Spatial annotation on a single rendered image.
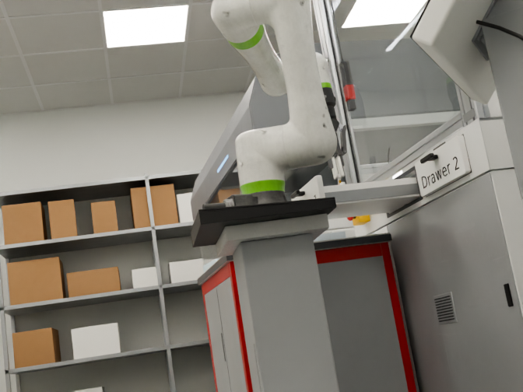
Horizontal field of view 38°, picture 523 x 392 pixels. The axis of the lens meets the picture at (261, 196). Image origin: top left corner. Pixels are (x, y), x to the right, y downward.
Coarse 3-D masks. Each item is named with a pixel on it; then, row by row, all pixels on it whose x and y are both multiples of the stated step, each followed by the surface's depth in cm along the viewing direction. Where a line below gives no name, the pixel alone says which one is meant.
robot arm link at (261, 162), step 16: (272, 128) 215; (240, 144) 217; (256, 144) 214; (272, 144) 213; (240, 160) 216; (256, 160) 214; (272, 160) 214; (240, 176) 216; (256, 176) 213; (272, 176) 213
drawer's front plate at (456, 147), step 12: (444, 144) 220; (456, 144) 214; (444, 156) 221; (456, 156) 215; (420, 168) 236; (432, 168) 229; (444, 168) 222; (468, 168) 211; (420, 180) 237; (444, 180) 222; (420, 192) 238; (432, 192) 233
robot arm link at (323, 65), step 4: (316, 52) 252; (316, 56) 250; (320, 56) 250; (320, 60) 249; (324, 60) 250; (320, 64) 249; (324, 64) 250; (320, 68) 249; (324, 68) 249; (328, 68) 252; (320, 72) 249; (324, 72) 249; (328, 72) 252; (320, 76) 248; (324, 76) 249; (328, 76) 251; (324, 80) 249; (328, 80) 250; (324, 84) 248; (328, 84) 250
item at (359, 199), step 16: (336, 192) 236; (352, 192) 238; (368, 192) 239; (384, 192) 240; (400, 192) 241; (416, 192) 243; (336, 208) 243; (352, 208) 247; (368, 208) 252; (384, 208) 257
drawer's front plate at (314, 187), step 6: (312, 180) 238; (318, 180) 234; (306, 186) 245; (312, 186) 239; (318, 186) 234; (306, 192) 245; (312, 192) 239; (318, 192) 234; (324, 192) 234; (294, 198) 258; (300, 198) 251; (306, 198) 246; (312, 198) 240
